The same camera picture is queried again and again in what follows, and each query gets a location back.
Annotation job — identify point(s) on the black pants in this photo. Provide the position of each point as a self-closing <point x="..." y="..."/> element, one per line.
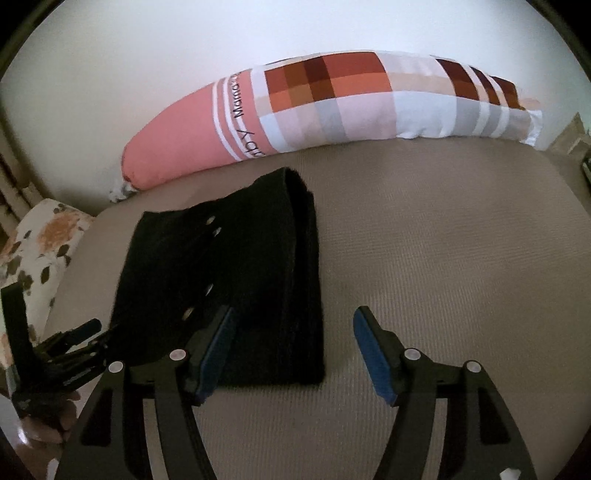
<point x="277" y="277"/>

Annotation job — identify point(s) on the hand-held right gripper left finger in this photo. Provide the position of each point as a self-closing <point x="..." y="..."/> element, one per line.
<point x="216" y="350"/>

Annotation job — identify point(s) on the person's left hand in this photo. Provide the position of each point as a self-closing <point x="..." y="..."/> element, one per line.
<point x="57" y="422"/>

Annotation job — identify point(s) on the floral print pillow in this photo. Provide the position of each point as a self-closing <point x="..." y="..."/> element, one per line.
<point x="46" y="240"/>

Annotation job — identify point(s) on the beige bed mattress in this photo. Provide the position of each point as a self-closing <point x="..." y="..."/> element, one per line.
<point x="438" y="254"/>

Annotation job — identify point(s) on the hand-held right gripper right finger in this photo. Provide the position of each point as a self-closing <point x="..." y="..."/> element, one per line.
<point x="371" y="350"/>

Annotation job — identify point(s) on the brown cardboard box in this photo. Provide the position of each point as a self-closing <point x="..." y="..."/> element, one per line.
<point x="570" y="134"/>

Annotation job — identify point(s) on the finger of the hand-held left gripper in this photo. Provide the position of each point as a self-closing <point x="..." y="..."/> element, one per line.
<point x="184" y="311"/>
<point x="198" y="230"/>

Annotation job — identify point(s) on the beige slatted rail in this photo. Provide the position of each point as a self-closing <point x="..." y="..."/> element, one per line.
<point x="16" y="180"/>

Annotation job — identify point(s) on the pink checked bolster pillow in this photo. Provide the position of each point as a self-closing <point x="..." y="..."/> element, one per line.
<point x="323" y="106"/>

